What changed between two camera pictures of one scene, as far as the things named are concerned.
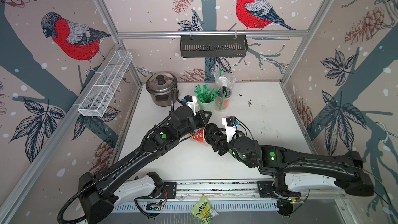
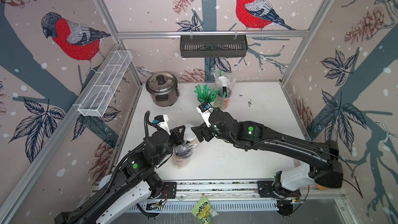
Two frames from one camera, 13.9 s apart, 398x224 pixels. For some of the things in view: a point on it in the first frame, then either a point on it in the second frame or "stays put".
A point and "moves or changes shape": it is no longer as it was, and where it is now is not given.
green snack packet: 202,210 stays put
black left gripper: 203,121 to 179,137
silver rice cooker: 159,85 stays put
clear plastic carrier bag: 225,82 stays put
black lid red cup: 200,134 moves or changes shape
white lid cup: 224,81 stays put
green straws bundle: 208,95 stays put
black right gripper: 221,139 to 204,128
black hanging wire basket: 213,45 stays put
